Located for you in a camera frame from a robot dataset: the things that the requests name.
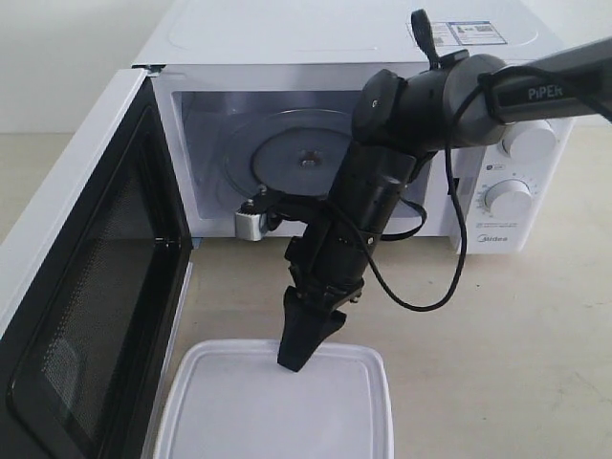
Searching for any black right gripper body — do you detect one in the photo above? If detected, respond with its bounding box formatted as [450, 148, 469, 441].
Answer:
[284, 209, 383, 316]

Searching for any white plastic lidded container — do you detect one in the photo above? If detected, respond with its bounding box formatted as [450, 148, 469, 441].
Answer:
[153, 339, 395, 458]

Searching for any white microwave door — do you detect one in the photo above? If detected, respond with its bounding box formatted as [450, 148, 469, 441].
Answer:
[1, 68, 192, 458]

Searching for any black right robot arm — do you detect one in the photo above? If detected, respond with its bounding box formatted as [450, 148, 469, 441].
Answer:
[277, 10, 611, 371]

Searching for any white Midea microwave oven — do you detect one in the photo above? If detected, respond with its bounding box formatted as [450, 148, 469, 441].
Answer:
[134, 1, 573, 254]

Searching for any white lower microwave knob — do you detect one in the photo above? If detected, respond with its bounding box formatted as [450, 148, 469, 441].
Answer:
[484, 180, 533, 219]

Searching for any white microwave knob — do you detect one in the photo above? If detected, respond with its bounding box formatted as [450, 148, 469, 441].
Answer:
[499, 120, 557, 163]
[484, 180, 533, 219]

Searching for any white upper microwave knob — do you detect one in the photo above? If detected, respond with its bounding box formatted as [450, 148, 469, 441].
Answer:
[499, 120, 557, 163]

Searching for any instruction label sticker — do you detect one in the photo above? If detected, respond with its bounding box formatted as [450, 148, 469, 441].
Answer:
[431, 21, 508, 47]

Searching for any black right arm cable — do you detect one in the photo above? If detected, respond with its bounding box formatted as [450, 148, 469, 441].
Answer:
[353, 71, 498, 312]

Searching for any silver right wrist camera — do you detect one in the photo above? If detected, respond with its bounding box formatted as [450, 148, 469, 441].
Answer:
[234, 186, 281, 242]

